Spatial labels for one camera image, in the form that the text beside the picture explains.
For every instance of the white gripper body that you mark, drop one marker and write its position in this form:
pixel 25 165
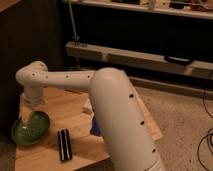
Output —
pixel 26 114

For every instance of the green ceramic bowl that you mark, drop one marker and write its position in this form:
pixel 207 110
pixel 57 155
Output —
pixel 30 132

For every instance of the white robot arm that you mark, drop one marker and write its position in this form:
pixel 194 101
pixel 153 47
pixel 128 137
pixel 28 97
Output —
pixel 113 100

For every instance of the black striped rectangular block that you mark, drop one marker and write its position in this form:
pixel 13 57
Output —
pixel 64 143

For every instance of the small white block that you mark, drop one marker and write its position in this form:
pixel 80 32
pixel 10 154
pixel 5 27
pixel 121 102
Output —
pixel 87 108

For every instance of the blue small object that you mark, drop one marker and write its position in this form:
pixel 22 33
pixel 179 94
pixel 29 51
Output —
pixel 95 128

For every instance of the metal rod stand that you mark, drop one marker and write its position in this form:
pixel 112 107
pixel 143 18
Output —
pixel 75 36

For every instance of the long wooden beam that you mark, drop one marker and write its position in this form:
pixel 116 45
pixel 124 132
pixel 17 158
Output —
pixel 140 60

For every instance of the wooden shelf board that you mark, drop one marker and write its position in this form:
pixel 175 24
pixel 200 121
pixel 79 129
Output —
pixel 140 8

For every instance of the black handle on beam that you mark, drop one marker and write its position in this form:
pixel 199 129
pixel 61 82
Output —
pixel 178 60

